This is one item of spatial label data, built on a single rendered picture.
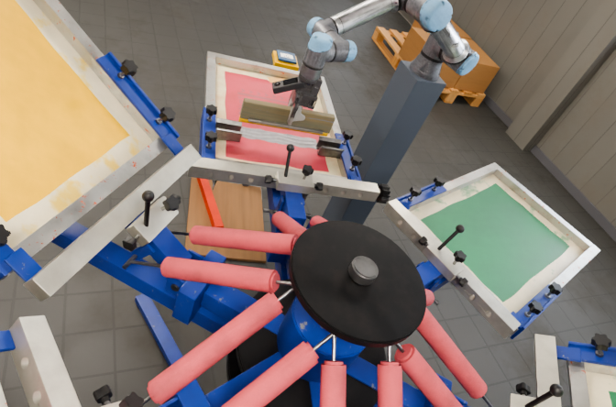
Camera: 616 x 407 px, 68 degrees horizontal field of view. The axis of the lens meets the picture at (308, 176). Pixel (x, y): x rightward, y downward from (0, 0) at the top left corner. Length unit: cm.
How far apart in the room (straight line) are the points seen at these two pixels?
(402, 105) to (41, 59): 155
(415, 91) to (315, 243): 138
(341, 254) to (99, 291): 161
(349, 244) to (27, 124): 82
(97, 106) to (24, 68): 19
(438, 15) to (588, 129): 333
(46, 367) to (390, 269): 69
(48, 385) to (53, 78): 77
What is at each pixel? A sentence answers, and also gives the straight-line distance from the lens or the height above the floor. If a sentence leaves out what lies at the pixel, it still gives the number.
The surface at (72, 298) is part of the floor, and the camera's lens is 242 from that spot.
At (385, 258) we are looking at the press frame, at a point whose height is 132.
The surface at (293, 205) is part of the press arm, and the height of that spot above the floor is 104.
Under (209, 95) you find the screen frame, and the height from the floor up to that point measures 99.
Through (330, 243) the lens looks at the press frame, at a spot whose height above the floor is 132.
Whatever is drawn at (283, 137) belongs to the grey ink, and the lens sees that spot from 188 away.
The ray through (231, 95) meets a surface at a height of 96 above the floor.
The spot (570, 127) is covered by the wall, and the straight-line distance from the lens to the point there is 507.
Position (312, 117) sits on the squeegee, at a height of 113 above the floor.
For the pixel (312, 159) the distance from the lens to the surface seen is 184.
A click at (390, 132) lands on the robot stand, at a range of 237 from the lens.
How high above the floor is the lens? 204
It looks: 39 degrees down
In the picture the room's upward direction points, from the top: 24 degrees clockwise
